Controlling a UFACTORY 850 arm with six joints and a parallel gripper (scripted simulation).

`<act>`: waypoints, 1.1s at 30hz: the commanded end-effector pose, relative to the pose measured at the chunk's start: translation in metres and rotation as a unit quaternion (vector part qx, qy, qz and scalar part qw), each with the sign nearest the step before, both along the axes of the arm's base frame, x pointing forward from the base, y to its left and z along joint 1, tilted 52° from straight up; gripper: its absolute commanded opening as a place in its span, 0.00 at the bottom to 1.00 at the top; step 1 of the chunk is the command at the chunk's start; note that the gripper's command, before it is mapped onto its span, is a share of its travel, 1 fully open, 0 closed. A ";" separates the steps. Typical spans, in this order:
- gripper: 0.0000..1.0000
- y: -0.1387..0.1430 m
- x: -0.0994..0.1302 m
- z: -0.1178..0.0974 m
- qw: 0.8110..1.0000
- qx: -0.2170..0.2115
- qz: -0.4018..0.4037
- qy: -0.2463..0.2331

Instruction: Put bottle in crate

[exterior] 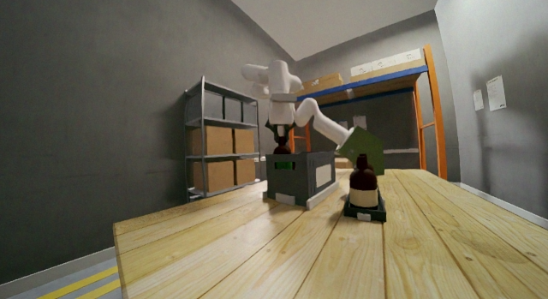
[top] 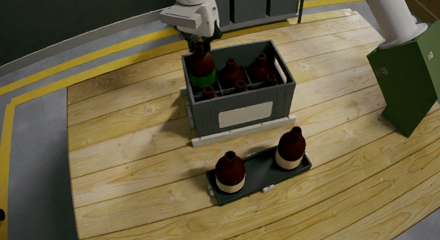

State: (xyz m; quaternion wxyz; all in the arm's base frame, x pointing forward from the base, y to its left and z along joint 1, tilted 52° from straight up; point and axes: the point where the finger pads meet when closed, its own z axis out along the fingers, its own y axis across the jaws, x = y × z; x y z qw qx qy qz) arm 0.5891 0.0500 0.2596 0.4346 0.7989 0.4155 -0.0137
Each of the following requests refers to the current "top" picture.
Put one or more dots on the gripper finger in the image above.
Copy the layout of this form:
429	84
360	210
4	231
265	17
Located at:
190	38
205	46

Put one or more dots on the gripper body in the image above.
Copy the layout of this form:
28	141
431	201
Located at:
209	15

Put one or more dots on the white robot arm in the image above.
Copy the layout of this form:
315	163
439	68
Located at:
393	17

